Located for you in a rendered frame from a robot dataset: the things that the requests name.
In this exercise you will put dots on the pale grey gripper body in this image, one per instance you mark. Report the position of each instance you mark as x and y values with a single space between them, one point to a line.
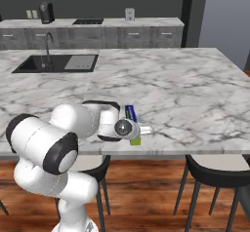
146 130

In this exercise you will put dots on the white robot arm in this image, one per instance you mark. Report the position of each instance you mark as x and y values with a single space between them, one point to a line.
39 141

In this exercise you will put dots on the blue and green foil box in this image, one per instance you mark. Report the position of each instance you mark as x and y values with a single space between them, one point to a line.
131 112

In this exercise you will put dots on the black stool with white seat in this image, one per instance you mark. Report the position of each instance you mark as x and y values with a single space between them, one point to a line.
221 174
3 208
97 169

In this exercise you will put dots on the grey base cupboard run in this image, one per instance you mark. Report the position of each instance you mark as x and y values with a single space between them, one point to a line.
97 37

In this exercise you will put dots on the white toaster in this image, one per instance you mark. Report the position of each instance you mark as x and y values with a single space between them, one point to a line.
130 14

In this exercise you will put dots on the black hob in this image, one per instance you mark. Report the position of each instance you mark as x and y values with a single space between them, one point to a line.
88 21

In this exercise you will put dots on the black sink with grey board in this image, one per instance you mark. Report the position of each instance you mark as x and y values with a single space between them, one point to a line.
39 63

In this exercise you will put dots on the black curved tap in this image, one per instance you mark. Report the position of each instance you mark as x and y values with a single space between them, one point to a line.
47 47

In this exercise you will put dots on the white wall socket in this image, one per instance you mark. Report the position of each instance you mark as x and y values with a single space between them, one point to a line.
29 14
34 14

